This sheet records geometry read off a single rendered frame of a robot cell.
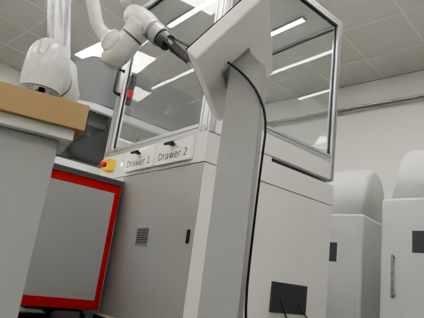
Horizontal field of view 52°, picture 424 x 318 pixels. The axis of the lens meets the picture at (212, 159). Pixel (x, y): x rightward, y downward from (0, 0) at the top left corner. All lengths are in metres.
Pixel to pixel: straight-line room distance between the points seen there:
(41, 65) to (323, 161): 1.56
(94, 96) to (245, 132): 1.96
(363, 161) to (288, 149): 2.95
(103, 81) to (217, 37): 2.01
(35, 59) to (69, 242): 0.94
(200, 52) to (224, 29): 0.10
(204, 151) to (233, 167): 0.56
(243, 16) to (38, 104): 0.76
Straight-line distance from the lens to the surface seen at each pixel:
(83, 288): 2.34
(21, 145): 1.67
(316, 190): 2.47
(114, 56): 1.89
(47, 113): 1.64
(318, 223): 2.47
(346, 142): 5.39
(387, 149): 5.16
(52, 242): 2.26
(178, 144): 2.08
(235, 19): 1.39
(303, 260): 2.37
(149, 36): 1.87
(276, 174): 2.22
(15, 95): 1.65
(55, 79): 1.78
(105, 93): 3.27
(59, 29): 2.11
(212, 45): 1.36
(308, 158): 2.45
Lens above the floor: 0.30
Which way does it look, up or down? 16 degrees up
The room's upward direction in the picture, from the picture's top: 8 degrees clockwise
